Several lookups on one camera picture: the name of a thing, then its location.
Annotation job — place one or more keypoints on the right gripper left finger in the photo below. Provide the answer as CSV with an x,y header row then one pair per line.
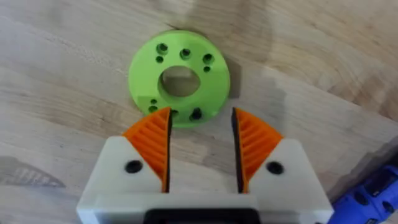
x,y
146,155

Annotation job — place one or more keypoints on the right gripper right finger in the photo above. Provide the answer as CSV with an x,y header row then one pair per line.
x,y
267,161

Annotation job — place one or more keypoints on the blue electric screwdriver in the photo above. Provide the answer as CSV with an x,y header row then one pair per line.
x,y
367,199

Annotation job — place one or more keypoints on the green disc with holes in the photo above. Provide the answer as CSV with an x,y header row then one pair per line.
x,y
146,71

